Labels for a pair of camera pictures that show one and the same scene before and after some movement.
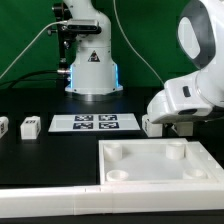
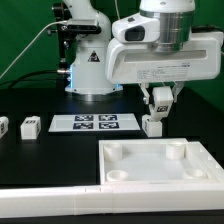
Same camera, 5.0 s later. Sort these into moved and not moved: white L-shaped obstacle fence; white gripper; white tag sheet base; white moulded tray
Moved: white gripper
Not moved: white L-shaped obstacle fence; white moulded tray; white tag sheet base
